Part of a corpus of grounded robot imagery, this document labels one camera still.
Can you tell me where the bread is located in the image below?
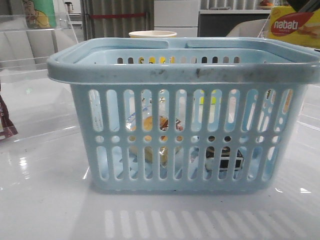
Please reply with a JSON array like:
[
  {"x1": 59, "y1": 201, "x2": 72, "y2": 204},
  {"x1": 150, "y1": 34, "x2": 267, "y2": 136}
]
[{"x1": 140, "y1": 105, "x2": 185, "y2": 168}]

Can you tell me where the black tissue pack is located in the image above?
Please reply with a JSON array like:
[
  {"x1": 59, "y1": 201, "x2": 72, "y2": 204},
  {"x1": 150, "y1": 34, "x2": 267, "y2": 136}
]
[{"x1": 204, "y1": 145, "x2": 245, "y2": 179}]

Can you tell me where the light blue plastic basket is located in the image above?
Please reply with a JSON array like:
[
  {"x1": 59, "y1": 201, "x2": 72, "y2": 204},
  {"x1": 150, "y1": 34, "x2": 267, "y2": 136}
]
[{"x1": 47, "y1": 37, "x2": 320, "y2": 192}]

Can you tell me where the yellow rimmed paper cup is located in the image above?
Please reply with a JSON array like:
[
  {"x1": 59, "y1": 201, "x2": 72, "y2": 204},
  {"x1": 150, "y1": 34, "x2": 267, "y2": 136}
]
[{"x1": 128, "y1": 30, "x2": 177, "y2": 38}]

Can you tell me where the white drawer cabinet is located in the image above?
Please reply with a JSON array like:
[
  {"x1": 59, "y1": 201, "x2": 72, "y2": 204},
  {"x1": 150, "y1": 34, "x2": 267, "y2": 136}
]
[{"x1": 153, "y1": 0, "x2": 200, "y2": 37}]

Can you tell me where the brown snack packet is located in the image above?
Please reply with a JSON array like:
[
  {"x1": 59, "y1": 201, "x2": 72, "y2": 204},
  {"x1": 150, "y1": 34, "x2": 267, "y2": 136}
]
[{"x1": 0, "y1": 97, "x2": 18, "y2": 141}]

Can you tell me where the clear acrylic shelf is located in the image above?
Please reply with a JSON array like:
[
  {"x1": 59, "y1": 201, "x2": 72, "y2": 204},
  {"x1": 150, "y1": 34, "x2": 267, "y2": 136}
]
[{"x1": 0, "y1": 13, "x2": 78, "y2": 84}]

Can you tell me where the yellow nabati wafer box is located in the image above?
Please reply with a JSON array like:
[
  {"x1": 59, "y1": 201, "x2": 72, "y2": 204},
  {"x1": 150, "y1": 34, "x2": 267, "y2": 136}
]
[{"x1": 267, "y1": 6, "x2": 320, "y2": 49}]

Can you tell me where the green cartoon carton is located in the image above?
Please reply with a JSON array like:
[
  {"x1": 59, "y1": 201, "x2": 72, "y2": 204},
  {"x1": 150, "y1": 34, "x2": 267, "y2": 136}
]
[{"x1": 22, "y1": 0, "x2": 57, "y2": 29}]

